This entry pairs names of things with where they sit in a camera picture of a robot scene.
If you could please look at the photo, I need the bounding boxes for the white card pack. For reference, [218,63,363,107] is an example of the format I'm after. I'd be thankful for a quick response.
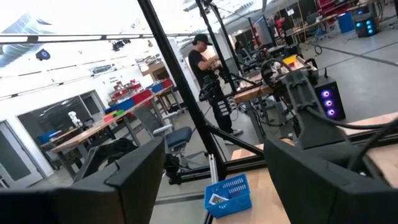
[208,193,229,206]

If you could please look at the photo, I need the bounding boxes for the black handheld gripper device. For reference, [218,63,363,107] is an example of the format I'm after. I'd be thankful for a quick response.
[198,74,233,118]

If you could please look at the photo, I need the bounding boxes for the person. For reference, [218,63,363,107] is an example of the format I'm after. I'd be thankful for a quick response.
[187,33,245,138]
[275,17,287,38]
[234,40,249,63]

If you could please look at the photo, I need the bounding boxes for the silver aluminium extrusion bar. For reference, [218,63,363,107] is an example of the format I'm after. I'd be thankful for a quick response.
[208,153,220,184]

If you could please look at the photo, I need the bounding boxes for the long wooden workbench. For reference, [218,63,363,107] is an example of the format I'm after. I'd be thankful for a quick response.
[51,85,184,178]

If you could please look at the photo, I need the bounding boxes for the small white robot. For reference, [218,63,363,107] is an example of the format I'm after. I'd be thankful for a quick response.
[67,110,84,128]

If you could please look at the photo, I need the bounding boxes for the black aluminium rig frame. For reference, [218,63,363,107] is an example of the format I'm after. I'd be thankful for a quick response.
[136,0,268,185]

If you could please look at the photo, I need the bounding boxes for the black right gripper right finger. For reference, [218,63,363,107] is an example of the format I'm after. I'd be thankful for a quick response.
[264,138,398,224]

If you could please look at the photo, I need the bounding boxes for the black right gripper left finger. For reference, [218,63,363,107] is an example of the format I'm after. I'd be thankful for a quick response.
[0,136,166,224]

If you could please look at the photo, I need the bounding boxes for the black background rig frame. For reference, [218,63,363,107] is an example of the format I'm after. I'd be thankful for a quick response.
[195,0,259,94]

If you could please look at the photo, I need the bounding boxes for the black dome camera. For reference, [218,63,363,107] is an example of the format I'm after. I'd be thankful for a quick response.
[35,48,52,62]

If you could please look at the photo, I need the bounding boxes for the blue office chair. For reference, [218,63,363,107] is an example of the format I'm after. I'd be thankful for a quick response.
[133,105,206,167]

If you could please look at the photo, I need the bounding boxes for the long ceiling light bar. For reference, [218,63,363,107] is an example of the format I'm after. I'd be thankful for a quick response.
[0,32,200,44]

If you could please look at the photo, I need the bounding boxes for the black computer monitor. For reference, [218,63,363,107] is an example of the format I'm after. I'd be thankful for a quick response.
[252,14,277,48]

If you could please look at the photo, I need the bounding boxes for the computer tower cyan fans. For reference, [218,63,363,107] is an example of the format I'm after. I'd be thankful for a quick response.
[354,14,379,39]

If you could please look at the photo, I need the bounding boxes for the blue storage bin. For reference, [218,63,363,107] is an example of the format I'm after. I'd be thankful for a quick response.
[105,98,136,114]
[146,82,164,93]

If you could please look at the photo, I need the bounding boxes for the black ceiling spotlight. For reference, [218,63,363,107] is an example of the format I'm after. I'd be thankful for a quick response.
[111,39,132,52]

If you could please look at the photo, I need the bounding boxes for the grey glass door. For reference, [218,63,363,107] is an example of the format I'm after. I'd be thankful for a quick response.
[0,120,46,189]

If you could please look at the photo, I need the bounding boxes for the yellow box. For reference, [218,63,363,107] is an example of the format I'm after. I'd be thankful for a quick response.
[282,54,299,66]

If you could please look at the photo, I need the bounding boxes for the brown wooden cabinet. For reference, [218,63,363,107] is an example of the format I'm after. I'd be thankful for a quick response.
[139,60,170,82]

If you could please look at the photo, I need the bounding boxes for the thick black cable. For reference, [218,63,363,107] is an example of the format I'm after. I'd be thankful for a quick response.
[305,105,398,172]

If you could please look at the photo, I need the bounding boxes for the computer tower purple fans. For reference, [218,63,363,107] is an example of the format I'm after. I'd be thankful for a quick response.
[313,76,347,121]

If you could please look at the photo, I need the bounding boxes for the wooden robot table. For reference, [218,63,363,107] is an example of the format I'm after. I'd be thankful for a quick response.
[233,54,320,105]

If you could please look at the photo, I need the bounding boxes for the blue plastic basket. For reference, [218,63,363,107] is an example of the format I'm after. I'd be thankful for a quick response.
[203,173,252,218]

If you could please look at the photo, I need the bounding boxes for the blue plastic crate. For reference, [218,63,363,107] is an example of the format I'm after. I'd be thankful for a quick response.
[337,11,356,34]

